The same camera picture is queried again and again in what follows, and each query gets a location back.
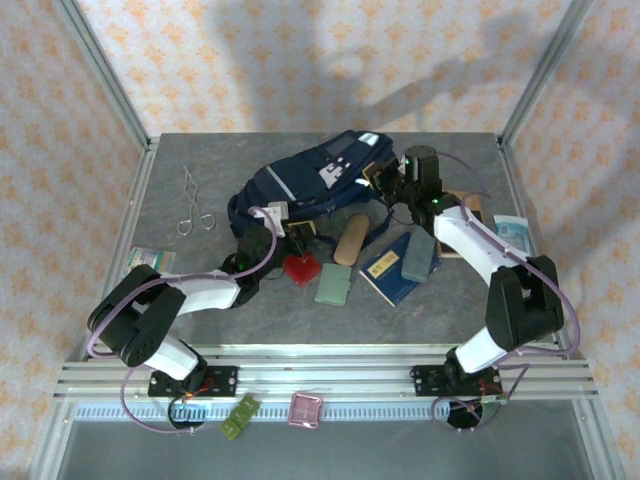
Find red plastic case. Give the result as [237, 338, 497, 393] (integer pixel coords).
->
[282, 251, 323, 289]

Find tan oblong case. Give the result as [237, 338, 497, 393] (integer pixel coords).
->
[333, 213, 370, 266]

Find navy blue backpack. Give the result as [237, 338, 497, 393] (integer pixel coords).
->
[227, 129, 404, 251]

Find brown book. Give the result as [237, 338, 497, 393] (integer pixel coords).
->
[434, 188, 485, 260]

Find grey-blue fabric pouch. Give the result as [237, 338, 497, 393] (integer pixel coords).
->
[400, 230, 437, 284]

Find blue book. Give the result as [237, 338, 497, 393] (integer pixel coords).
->
[358, 230, 441, 307]

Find sage green case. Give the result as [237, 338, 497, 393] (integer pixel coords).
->
[313, 263, 354, 306]

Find light blue wipes pack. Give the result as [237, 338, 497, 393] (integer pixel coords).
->
[493, 214, 530, 256]

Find clear packet with green print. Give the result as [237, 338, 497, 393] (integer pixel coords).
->
[124, 247, 177, 279]

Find pink square dish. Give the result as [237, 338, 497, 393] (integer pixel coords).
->
[288, 392, 325, 431]

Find olive green block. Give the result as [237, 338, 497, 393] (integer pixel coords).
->
[220, 393, 261, 442]

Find grey metal shelf panel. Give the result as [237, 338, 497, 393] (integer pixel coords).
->
[29, 417, 619, 480]

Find metal wire tongs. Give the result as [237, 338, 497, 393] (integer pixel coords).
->
[178, 165, 216, 236]

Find aluminium side rail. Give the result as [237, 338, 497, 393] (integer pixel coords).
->
[494, 134, 574, 359]
[82, 139, 162, 361]

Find aluminium cross rail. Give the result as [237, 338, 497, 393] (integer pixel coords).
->
[53, 343, 599, 401]

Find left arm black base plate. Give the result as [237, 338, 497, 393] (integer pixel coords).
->
[148, 366, 239, 399]

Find aluminium frame post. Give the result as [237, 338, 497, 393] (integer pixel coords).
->
[498, 0, 592, 149]
[52, 0, 152, 151]

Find slotted cable duct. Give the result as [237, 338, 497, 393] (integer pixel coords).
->
[73, 403, 451, 422]

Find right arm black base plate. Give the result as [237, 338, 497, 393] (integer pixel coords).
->
[409, 364, 501, 399]

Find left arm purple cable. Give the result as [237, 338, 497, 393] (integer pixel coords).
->
[87, 204, 279, 435]

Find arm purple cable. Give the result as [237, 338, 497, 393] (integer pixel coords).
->
[87, 204, 279, 435]
[430, 152, 582, 431]

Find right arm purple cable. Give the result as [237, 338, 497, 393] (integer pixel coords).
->
[430, 152, 582, 431]

